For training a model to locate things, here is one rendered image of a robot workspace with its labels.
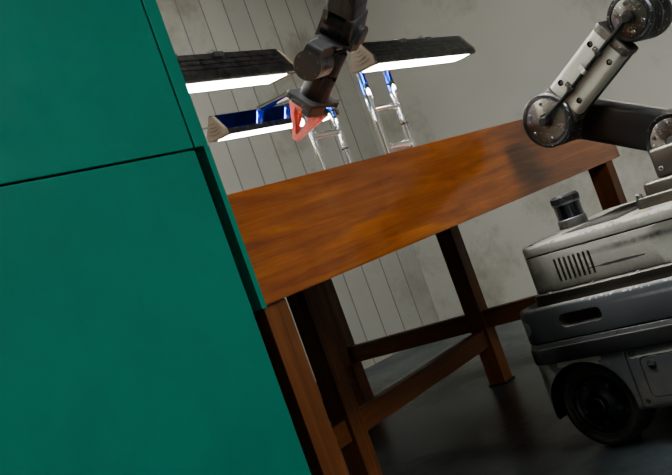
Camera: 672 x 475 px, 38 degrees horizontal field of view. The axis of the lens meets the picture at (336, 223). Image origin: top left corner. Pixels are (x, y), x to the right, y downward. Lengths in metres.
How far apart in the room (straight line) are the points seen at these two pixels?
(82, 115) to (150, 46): 0.20
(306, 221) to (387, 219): 0.25
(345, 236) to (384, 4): 3.38
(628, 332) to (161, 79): 1.14
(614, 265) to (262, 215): 0.86
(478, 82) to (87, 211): 3.61
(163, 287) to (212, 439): 0.22
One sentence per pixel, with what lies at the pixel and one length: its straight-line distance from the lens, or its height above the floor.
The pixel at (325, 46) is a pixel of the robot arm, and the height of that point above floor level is 0.98.
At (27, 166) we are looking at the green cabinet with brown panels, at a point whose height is 0.86.
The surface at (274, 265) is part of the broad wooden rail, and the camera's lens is 1.60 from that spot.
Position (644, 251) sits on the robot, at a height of 0.40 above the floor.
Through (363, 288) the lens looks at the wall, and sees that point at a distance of 4.87.
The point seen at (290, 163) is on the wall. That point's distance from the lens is 4.76.
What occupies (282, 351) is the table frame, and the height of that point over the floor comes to 0.50.
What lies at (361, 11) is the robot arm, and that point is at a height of 1.02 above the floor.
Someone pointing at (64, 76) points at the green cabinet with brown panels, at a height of 0.97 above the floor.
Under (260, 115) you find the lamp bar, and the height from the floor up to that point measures 1.08.
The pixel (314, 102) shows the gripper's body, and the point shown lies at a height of 0.90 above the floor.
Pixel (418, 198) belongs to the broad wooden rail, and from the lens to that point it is 2.01.
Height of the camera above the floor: 0.64
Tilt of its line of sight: 1 degrees up
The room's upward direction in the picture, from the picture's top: 20 degrees counter-clockwise
